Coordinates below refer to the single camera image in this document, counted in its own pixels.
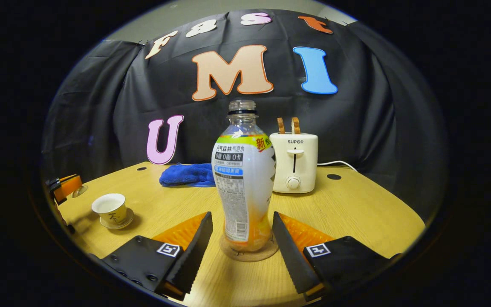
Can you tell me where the cream toaster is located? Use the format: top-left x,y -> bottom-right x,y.
269,132 -> 318,194

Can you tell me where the blue towel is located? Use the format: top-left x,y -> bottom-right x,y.
159,163 -> 216,188

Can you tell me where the labelled plastic water bottle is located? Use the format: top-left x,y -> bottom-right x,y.
211,100 -> 277,252

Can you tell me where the yellow ceramic saucer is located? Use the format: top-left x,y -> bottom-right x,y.
100,208 -> 134,230

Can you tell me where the black backdrop cloth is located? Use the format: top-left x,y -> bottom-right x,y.
41,9 -> 448,222

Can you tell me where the round cork coaster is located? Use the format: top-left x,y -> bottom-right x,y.
220,235 -> 279,262

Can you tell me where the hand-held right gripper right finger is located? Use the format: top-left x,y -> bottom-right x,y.
272,211 -> 401,301

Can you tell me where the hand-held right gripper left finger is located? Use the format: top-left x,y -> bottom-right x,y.
101,211 -> 214,301

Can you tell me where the white toaster cable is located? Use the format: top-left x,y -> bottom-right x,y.
317,160 -> 358,173

